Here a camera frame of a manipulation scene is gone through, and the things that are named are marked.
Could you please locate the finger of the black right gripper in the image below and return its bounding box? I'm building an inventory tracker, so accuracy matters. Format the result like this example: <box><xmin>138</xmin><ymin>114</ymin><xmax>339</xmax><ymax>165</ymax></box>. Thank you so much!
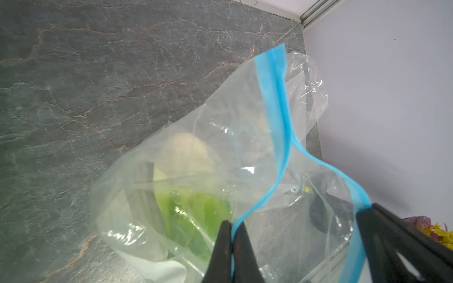
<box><xmin>356</xmin><ymin>204</ymin><xmax>453</xmax><ymax>283</ymax></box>

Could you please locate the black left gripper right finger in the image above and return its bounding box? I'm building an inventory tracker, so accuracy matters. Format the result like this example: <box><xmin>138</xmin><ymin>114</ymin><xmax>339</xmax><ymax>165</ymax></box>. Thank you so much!
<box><xmin>232</xmin><ymin>223</ymin><xmax>265</xmax><ymax>283</ymax></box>

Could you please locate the cabbage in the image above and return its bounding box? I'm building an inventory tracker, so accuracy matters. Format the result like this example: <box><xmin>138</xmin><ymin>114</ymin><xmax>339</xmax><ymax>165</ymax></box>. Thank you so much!
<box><xmin>153</xmin><ymin>133</ymin><xmax>232</xmax><ymax>262</ymax></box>

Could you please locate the sunflower bouquet in pot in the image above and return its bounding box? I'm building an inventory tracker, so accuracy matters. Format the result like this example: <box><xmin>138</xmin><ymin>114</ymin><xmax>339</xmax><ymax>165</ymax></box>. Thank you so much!
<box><xmin>403</xmin><ymin>216</ymin><xmax>453</xmax><ymax>250</ymax></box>

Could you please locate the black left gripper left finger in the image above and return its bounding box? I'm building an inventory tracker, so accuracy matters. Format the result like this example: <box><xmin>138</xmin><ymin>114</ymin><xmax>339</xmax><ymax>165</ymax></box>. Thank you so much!
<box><xmin>201</xmin><ymin>221</ymin><xmax>232</xmax><ymax>283</ymax></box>

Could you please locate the zip-top bag with label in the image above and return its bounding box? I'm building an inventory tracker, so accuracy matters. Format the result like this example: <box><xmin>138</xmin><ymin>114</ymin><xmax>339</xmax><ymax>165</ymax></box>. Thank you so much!
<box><xmin>90</xmin><ymin>46</ymin><xmax>371</xmax><ymax>283</ymax></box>

